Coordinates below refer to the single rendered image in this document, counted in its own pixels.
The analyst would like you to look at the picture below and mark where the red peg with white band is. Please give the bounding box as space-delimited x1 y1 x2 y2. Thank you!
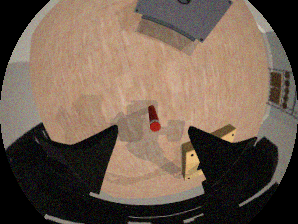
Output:
148 105 161 132

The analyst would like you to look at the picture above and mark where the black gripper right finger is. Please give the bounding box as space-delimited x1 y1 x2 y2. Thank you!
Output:
188 127 257 188

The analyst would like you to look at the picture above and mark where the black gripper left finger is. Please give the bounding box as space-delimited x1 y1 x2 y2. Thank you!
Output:
40 124 118 194

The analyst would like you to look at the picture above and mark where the grey sloped panel with hole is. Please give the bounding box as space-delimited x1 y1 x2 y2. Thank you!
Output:
133 0 233 43

